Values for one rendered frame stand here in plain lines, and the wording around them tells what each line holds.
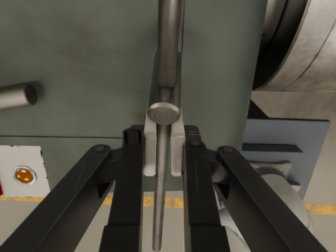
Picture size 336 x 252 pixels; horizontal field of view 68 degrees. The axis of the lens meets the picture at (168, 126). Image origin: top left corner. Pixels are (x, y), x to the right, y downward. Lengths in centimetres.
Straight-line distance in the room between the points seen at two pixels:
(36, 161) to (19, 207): 201
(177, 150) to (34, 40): 19
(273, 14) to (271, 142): 65
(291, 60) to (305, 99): 151
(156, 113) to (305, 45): 22
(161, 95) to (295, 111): 171
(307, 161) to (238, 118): 77
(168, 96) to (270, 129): 78
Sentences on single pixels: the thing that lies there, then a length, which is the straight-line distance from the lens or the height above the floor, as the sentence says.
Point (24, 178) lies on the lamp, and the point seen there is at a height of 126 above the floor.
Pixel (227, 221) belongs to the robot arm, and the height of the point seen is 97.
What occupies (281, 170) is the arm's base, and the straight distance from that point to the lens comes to 93.
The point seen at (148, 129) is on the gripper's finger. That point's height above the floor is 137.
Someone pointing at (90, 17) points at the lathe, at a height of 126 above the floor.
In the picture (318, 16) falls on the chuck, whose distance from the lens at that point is 32.
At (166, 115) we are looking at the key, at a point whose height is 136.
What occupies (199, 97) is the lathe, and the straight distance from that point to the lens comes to 27.
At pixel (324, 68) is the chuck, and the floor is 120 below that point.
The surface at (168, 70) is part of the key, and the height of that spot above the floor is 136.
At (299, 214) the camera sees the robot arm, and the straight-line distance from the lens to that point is 77.
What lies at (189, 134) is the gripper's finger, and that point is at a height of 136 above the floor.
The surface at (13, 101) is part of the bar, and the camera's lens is 29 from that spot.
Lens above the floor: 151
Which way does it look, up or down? 65 degrees down
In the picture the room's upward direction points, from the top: 177 degrees clockwise
